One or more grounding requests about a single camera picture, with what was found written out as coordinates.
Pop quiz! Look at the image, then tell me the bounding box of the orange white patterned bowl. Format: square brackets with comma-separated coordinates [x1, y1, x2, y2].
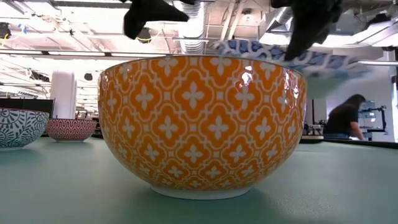
[98, 55, 308, 200]

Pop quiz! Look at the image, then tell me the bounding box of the silver smooth ventilation duct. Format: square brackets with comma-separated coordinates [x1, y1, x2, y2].
[259, 6, 295, 35]

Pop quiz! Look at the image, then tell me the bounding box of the red white patterned bowl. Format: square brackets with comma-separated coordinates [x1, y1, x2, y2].
[46, 118, 98, 143]

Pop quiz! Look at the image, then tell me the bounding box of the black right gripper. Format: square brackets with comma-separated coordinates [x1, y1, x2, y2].
[270, 0, 343, 62]

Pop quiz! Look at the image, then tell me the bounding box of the green table mat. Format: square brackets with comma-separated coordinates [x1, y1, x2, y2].
[0, 136, 398, 224]

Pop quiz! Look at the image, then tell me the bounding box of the silver ribbed ventilation duct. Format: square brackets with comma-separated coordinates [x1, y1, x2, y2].
[173, 0, 208, 55]

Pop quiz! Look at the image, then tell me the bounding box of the person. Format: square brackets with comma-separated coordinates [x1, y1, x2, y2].
[323, 94, 367, 141]

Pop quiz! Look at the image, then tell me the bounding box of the navy white patterned bowl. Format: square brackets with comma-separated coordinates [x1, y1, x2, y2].
[0, 108, 50, 151]

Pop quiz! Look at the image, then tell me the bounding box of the wide blue white floral bowl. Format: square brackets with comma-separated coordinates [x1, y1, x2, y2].
[214, 39, 371, 99]

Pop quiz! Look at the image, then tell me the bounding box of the black ceiling dome camera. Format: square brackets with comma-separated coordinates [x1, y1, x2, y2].
[136, 27, 152, 44]

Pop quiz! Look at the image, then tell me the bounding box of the white pillar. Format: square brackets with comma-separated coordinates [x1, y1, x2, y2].
[50, 70, 78, 119]

